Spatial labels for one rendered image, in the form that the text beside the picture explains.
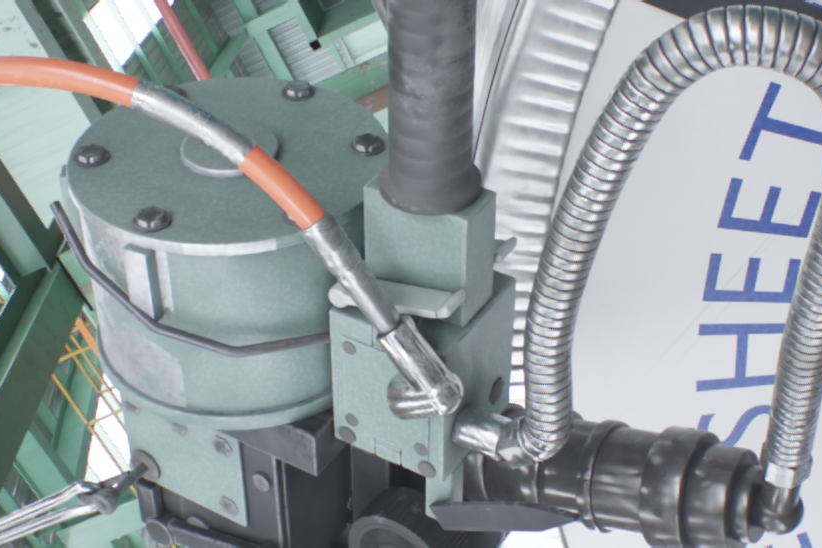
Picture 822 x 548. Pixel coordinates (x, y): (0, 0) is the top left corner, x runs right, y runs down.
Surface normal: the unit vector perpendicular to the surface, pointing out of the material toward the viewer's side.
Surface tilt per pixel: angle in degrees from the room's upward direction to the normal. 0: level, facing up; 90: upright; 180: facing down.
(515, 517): 47
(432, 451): 58
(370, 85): 90
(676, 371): 90
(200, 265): 81
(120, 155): 115
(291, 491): 137
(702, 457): 101
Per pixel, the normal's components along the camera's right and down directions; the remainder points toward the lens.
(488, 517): -0.65, 0.54
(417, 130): -0.31, 0.56
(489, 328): 0.85, 0.31
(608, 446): -0.32, -0.74
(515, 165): -0.02, 0.53
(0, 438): 0.90, -0.38
